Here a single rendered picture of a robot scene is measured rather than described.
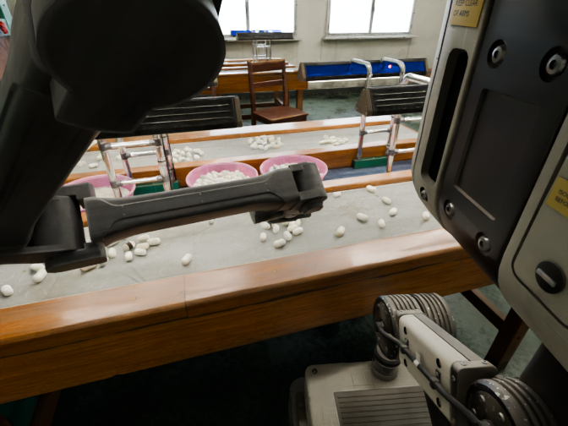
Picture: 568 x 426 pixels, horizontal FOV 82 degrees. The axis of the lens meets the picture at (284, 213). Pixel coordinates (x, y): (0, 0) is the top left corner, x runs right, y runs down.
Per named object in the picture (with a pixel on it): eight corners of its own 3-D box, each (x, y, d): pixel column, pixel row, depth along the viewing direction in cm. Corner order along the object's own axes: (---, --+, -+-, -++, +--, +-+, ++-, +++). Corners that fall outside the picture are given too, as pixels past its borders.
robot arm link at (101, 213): (39, 268, 39) (28, 187, 42) (53, 275, 44) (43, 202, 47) (336, 204, 56) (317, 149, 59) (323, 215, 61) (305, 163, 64)
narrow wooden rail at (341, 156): (434, 160, 164) (439, 139, 159) (22, 211, 122) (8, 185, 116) (427, 155, 169) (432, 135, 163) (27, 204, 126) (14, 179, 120)
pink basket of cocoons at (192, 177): (272, 200, 125) (271, 178, 120) (209, 224, 111) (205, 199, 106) (237, 177, 143) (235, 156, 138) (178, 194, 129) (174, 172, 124)
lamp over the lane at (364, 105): (539, 103, 106) (548, 79, 102) (367, 117, 91) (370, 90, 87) (518, 97, 112) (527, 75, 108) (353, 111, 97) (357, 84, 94)
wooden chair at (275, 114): (272, 167, 318) (270, 66, 270) (250, 154, 348) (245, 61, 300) (308, 158, 339) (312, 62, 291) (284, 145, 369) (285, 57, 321)
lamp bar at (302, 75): (428, 75, 151) (433, 58, 148) (302, 82, 137) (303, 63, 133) (418, 73, 158) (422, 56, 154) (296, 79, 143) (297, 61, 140)
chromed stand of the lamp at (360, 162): (391, 164, 155) (411, 61, 131) (353, 169, 150) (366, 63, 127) (372, 150, 170) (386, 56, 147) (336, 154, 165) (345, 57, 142)
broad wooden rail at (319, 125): (393, 150, 197) (398, 119, 188) (57, 188, 155) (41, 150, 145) (382, 143, 207) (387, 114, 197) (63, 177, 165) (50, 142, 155)
